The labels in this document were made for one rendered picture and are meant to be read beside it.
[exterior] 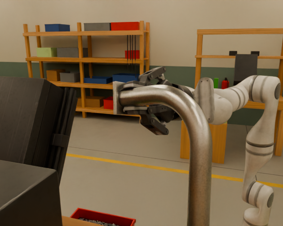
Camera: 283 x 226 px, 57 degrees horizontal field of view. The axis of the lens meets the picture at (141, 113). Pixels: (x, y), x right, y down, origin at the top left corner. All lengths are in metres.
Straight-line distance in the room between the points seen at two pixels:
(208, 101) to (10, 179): 0.39
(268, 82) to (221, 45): 5.04
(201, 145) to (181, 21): 5.75
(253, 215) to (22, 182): 1.02
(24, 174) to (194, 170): 0.21
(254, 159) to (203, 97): 0.54
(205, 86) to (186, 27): 5.52
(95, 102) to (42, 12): 2.75
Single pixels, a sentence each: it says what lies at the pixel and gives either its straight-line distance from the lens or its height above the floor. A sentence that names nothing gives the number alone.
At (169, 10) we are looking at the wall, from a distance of 6.14.
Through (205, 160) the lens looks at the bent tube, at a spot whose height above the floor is 1.59.
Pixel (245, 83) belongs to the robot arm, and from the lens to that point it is 0.93.
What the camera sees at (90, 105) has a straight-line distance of 6.40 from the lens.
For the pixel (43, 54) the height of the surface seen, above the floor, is 1.50.
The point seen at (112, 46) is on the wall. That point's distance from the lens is 6.53.
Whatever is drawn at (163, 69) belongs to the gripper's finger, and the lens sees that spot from 0.50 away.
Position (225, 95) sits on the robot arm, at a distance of 0.75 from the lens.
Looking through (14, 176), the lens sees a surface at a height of 1.63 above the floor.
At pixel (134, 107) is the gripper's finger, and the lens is 0.42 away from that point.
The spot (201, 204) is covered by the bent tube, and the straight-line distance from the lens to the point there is 0.37.
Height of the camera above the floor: 1.74
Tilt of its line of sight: 15 degrees down
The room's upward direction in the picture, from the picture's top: straight up
